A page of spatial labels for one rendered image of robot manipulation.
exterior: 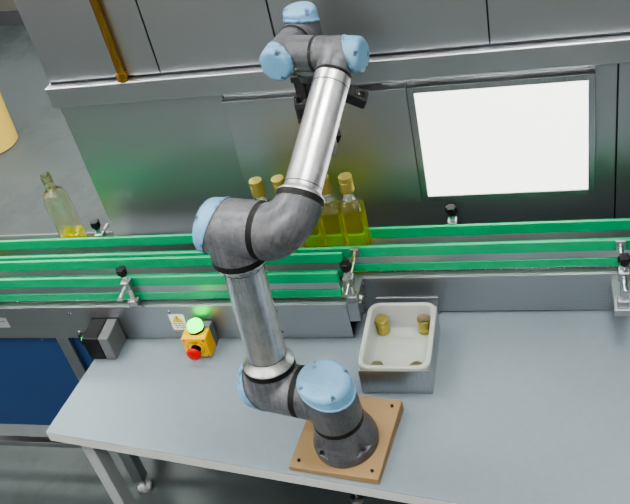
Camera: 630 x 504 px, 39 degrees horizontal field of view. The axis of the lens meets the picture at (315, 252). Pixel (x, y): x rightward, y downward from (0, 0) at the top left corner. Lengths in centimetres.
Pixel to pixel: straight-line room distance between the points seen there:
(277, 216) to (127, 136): 89
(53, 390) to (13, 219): 199
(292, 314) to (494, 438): 61
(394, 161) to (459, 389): 59
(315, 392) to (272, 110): 75
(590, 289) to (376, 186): 59
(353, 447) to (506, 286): 59
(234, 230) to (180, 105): 72
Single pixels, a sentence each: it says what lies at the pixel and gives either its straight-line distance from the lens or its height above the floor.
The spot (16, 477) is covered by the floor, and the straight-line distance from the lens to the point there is 343.
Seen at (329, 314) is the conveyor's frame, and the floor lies 84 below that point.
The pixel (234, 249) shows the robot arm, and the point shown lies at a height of 135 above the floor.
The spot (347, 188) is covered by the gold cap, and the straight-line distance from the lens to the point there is 216.
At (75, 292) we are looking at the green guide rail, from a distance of 250.
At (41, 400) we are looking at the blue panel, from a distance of 294.
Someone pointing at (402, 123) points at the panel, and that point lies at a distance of 219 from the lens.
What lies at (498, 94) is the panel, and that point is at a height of 128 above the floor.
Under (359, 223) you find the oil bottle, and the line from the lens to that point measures 220.
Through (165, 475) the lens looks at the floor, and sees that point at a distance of 317.
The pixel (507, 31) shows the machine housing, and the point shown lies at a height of 143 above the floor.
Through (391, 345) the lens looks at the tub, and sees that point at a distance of 225.
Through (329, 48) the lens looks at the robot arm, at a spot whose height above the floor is 158.
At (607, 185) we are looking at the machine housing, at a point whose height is 98.
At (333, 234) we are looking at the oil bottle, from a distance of 224.
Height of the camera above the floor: 237
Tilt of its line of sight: 39 degrees down
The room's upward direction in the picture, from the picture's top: 14 degrees counter-clockwise
